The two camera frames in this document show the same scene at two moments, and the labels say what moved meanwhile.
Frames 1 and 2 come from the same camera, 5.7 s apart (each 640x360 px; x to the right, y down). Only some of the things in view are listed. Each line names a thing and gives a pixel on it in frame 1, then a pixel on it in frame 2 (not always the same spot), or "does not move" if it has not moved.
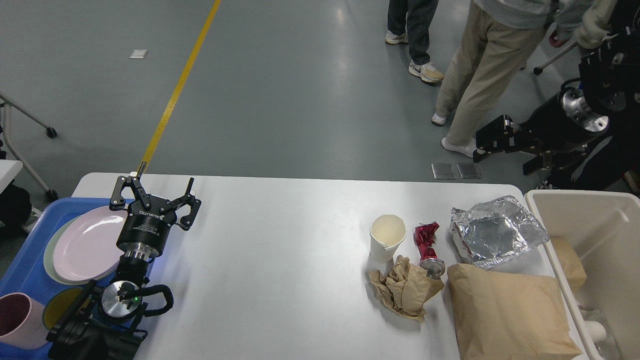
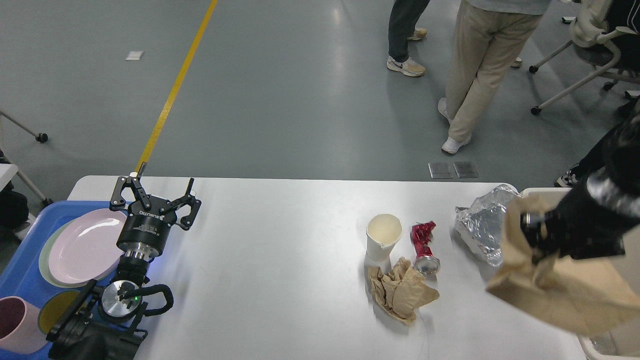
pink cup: x=21 y=323 does not move
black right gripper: x=559 y=124 to x=587 y=222
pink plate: x=87 y=246 does not move
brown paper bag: x=502 y=316 to x=593 y=295
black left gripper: x=143 y=228 does not move
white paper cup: x=387 y=232 does not move
